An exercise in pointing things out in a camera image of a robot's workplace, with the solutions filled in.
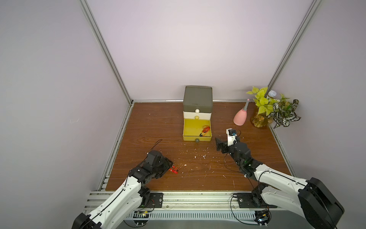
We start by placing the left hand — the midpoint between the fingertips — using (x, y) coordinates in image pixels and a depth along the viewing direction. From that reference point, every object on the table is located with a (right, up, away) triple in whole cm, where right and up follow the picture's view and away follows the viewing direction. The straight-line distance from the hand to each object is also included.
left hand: (173, 164), depth 82 cm
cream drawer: (+12, +29, +15) cm, 35 cm away
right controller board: (+46, -22, -12) cm, 53 cm away
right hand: (+30, +18, +1) cm, 35 cm away
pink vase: (+47, +27, +19) cm, 57 cm away
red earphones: (+22, +19, +18) cm, 34 cm away
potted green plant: (+58, +33, -2) cm, 67 cm away
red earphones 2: (+1, -4, +1) cm, 4 cm away
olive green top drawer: (+15, +34, +10) cm, 39 cm away
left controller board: (-16, -24, -10) cm, 31 cm away
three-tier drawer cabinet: (+16, +44, +16) cm, 49 cm away
